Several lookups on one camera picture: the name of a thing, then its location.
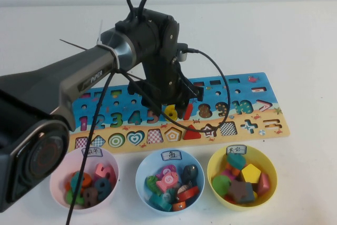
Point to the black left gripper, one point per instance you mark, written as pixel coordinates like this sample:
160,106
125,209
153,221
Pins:
163,85

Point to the yellow number six piece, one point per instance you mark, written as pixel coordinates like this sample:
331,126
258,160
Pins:
171,111

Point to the red number seven piece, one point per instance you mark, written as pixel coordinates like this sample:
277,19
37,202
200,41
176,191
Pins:
188,113

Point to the red triangle piece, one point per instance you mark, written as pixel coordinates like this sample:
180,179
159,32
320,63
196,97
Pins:
192,135

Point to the paper label on blue bowl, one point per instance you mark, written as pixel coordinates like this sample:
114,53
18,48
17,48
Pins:
171,155

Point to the blue plastic bowl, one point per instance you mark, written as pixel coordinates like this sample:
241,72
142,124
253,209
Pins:
198,172

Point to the paper label on yellow bowl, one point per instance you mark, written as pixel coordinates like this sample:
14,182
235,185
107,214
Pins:
236,150

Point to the teal oval shape piece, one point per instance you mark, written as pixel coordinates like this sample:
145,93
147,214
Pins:
235,160

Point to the orange shape piece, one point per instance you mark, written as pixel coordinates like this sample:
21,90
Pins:
229,168

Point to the paper label on pink bowl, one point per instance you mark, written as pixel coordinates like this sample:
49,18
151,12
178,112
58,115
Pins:
96,152

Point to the pink shape piece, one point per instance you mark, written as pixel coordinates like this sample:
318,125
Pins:
228,176

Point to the green circle piece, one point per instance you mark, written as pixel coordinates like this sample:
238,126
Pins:
219,185

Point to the yellow pentagon piece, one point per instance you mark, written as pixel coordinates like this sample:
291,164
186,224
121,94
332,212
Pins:
250,173

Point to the blue sea-themed wooden puzzle board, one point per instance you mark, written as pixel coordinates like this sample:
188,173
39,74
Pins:
273,130

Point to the brown star piece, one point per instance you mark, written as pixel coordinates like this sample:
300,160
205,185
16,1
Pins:
238,190

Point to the red shape piece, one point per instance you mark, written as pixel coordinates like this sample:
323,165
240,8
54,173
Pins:
229,200

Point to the yellow plastic bowl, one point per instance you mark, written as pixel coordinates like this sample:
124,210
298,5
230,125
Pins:
268,161

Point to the blue shape piece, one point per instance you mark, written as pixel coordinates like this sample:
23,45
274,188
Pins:
250,197

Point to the brown number eight piece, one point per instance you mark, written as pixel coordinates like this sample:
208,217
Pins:
90,196

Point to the pink trapezoid piece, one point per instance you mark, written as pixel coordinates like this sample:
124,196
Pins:
264,185

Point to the pink plastic bowl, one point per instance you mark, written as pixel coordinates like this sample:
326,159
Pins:
60,180

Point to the green number three piece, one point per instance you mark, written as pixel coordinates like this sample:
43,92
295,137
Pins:
69,197

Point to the purple fish block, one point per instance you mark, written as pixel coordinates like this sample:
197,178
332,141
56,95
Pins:
168,169

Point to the black fish block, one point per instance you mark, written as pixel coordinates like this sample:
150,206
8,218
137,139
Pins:
189,173

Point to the pink fish block with five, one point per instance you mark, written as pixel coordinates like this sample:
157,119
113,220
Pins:
167,181

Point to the green fish block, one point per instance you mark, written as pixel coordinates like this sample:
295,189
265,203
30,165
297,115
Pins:
151,183

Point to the red fish block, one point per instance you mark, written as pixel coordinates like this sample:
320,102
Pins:
189,193

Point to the teal fish block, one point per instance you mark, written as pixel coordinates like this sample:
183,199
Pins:
158,200

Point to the white zip tie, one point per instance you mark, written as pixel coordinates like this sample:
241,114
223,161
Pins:
101,41

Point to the orange fish block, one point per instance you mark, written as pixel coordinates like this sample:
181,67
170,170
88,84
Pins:
180,206

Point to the black zip tie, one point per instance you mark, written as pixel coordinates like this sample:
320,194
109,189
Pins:
72,44

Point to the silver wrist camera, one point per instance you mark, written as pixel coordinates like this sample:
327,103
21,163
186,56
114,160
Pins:
182,55

